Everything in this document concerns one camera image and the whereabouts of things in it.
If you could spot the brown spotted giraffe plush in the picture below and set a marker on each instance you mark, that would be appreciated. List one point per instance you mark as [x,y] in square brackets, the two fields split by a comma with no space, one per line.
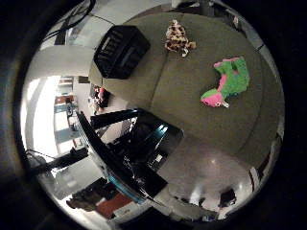
[176,38]

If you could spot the green and pink dinosaur plush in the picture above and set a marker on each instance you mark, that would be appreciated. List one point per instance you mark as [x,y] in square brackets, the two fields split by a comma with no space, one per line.
[233,80]

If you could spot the black plastic basket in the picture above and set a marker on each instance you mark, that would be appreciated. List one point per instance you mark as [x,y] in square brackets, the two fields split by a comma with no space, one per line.
[120,52]

